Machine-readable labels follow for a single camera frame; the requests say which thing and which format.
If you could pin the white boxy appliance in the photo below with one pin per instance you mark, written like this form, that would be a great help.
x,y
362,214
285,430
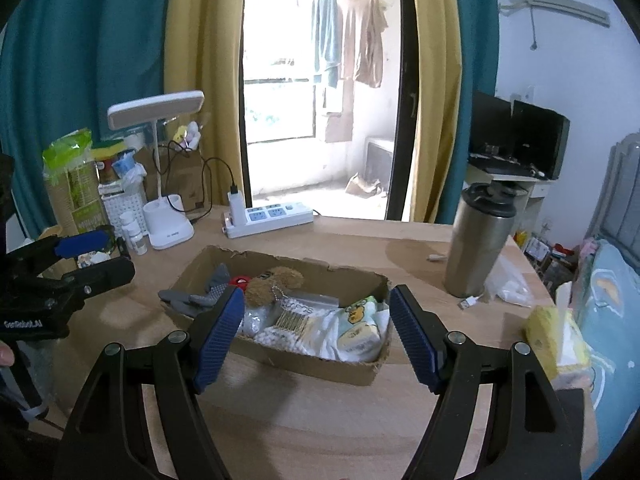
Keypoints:
x,y
380,160

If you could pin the black door frame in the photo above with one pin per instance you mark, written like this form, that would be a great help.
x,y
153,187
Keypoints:
x,y
402,110

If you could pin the bag of white cotton balls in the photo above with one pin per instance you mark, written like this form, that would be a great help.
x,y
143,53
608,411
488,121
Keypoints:
x,y
257,322

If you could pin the small white yellow toy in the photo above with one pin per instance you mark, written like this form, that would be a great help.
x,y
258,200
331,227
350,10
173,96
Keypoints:
x,y
186,135

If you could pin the yellow tissue pack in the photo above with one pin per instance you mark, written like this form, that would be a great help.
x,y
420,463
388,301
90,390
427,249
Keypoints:
x,y
545,330

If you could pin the white desk lamp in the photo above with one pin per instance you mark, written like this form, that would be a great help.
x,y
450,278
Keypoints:
x,y
170,230

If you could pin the steel tumbler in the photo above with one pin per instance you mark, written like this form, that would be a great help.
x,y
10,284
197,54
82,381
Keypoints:
x,y
475,250

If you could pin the white plastic bag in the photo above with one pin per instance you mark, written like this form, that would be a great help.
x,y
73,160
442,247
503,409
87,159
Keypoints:
x,y
136,174

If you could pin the white charger adapter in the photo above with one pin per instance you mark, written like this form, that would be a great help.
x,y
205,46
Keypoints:
x,y
236,210

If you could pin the white television stand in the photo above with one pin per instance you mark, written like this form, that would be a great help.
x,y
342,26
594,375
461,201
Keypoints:
x,y
535,190

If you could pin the short green-label pill bottle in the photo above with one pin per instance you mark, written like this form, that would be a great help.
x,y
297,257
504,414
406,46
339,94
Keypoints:
x,y
139,242

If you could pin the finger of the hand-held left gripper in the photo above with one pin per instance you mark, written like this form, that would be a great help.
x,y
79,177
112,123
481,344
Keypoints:
x,y
82,245
107,274

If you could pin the red spider plush ball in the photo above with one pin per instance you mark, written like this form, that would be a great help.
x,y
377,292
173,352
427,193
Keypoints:
x,y
240,281

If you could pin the white soft packet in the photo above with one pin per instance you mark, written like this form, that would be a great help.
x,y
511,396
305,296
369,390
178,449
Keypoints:
x,y
327,340

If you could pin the brown cardboard box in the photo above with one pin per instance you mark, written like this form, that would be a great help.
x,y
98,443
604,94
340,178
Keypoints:
x,y
300,360

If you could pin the beige hanging garment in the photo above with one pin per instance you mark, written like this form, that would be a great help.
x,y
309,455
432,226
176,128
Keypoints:
x,y
365,40

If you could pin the light blue blanket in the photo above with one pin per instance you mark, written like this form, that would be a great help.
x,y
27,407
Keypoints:
x,y
615,320

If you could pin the clear plastic bag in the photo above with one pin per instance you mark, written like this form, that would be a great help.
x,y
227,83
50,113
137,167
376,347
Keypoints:
x,y
510,285

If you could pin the pile of assorted clutter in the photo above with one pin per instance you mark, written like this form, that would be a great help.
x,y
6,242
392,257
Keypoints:
x,y
550,260

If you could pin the teal curtain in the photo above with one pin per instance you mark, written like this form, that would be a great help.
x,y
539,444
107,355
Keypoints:
x,y
480,60
75,60

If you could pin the brown paper bag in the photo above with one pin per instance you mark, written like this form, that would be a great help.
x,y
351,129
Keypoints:
x,y
187,180

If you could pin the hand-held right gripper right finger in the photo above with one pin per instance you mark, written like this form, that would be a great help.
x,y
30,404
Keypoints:
x,y
415,335

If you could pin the white perforated basket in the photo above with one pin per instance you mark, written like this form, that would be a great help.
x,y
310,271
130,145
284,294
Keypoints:
x,y
122,202

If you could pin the yellow curtain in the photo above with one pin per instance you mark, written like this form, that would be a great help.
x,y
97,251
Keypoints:
x,y
435,85
210,50

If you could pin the white air conditioner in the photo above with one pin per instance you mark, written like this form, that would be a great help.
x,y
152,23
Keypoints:
x,y
565,5

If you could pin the blue pack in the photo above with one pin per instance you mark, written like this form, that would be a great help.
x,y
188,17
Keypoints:
x,y
124,162

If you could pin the blue hanging towel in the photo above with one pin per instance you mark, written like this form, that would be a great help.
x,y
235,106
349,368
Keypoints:
x,y
325,30

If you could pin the person's left hand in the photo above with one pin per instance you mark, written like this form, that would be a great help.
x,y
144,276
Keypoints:
x,y
6,355

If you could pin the flattened cardboard piece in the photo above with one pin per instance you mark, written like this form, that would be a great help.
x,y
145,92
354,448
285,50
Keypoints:
x,y
360,185

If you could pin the brown teddy bear plush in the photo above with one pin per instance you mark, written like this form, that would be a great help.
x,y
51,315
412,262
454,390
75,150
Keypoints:
x,y
285,277

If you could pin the tall white pill bottle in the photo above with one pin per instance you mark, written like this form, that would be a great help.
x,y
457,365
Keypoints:
x,y
127,222

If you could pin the grey glove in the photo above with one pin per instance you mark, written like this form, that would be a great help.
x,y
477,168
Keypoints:
x,y
210,290

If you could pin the green printed bag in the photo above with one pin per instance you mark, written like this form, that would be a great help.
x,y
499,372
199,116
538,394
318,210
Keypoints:
x,y
75,195

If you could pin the duck print tissue pack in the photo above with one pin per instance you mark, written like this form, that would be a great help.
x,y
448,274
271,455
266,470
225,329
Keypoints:
x,y
357,335

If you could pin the grey padded headboard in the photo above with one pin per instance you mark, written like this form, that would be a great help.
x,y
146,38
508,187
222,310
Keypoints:
x,y
620,185

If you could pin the black television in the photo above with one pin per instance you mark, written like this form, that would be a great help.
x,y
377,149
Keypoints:
x,y
540,135

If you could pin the white power strip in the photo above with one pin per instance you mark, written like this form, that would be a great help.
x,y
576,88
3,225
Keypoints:
x,y
270,217

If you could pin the yellow can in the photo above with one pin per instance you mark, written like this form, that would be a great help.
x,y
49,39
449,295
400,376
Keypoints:
x,y
107,170

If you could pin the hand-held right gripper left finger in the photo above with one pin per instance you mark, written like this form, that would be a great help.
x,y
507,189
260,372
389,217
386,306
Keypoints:
x,y
220,335

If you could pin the clear zip bag cotton swabs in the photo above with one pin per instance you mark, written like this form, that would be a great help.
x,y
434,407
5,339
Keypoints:
x,y
292,320

